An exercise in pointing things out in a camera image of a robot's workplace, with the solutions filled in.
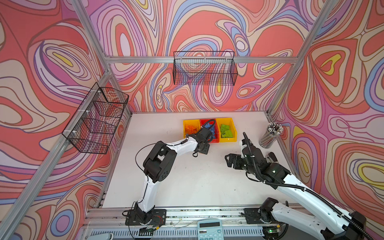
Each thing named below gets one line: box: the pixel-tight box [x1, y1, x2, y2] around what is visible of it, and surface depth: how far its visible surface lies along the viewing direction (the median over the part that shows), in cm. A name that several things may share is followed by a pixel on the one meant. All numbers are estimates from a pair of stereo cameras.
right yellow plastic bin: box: [216, 117, 237, 143], surface depth 107 cm
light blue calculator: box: [197, 219, 224, 240], surface depth 69 cm
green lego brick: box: [220, 124, 234, 138], surface depth 107 cm
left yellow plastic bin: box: [183, 119, 201, 139], surface depth 107 cm
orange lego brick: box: [185, 124, 198, 135], surface depth 106 cm
